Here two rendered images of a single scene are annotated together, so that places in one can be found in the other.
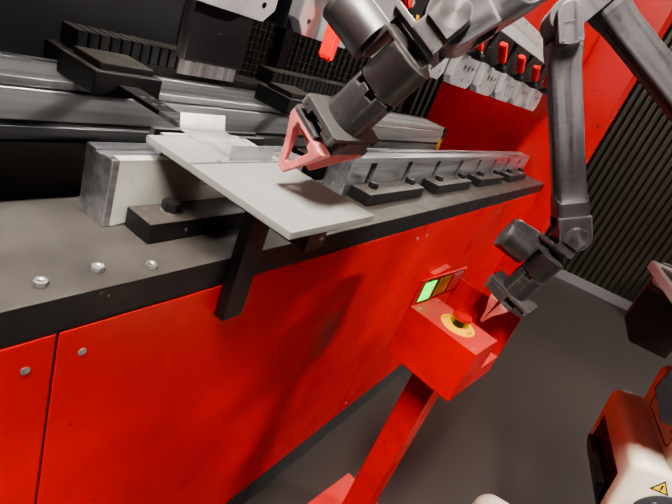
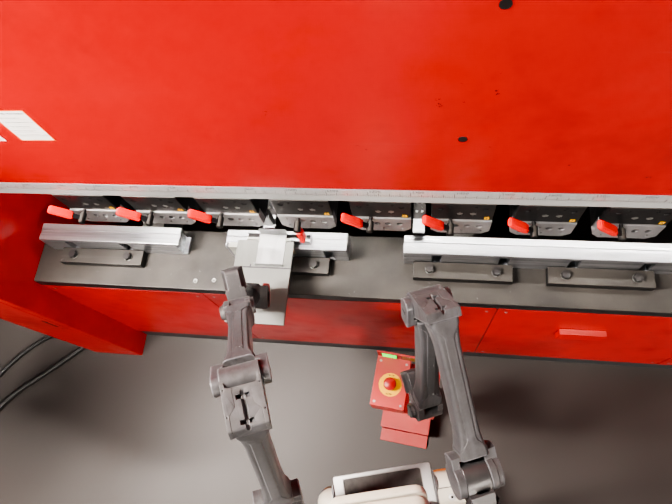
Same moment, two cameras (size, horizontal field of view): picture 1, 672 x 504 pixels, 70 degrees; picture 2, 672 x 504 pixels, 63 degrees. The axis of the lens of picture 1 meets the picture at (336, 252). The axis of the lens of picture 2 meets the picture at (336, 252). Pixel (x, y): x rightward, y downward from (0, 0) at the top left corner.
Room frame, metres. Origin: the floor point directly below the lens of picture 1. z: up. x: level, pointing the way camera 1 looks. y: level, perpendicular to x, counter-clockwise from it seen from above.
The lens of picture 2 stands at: (0.82, -0.52, 2.54)
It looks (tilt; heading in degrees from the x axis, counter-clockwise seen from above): 68 degrees down; 87
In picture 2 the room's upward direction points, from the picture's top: 21 degrees counter-clockwise
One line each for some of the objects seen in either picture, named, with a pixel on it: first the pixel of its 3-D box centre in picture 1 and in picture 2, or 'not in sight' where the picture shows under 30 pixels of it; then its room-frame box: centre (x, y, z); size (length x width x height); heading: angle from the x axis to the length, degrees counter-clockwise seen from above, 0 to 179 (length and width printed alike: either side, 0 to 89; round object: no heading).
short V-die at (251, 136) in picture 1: (211, 142); (279, 237); (0.71, 0.24, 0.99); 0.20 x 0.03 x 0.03; 153
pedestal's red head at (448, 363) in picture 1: (457, 328); (405, 385); (0.89, -0.30, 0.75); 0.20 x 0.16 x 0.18; 146
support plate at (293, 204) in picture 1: (262, 179); (260, 281); (0.61, 0.13, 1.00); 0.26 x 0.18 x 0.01; 63
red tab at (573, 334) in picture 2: (436, 277); (580, 334); (1.51, -0.35, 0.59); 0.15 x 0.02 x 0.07; 153
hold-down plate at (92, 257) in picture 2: not in sight; (103, 257); (0.12, 0.48, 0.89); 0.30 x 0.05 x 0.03; 153
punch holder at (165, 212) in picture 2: not in sight; (163, 197); (0.47, 0.36, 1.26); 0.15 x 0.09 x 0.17; 153
